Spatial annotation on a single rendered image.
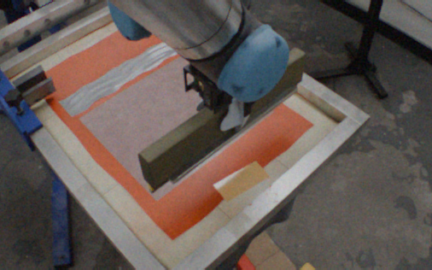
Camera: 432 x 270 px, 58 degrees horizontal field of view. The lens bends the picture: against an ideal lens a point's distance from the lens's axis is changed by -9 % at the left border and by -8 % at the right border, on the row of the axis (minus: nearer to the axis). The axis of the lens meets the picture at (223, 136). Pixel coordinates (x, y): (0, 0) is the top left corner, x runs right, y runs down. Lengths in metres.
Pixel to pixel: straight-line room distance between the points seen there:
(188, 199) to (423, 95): 2.04
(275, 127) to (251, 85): 0.55
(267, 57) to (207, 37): 0.07
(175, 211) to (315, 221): 1.18
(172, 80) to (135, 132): 0.18
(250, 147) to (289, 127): 0.10
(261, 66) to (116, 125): 0.62
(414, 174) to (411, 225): 0.30
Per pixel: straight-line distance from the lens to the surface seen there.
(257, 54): 0.37
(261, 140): 0.91
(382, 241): 1.96
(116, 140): 0.93
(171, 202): 0.82
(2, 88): 1.10
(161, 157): 0.65
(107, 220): 0.78
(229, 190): 0.83
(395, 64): 2.80
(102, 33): 1.24
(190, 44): 0.35
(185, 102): 0.98
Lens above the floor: 1.66
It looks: 50 degrees down
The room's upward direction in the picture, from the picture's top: straight up
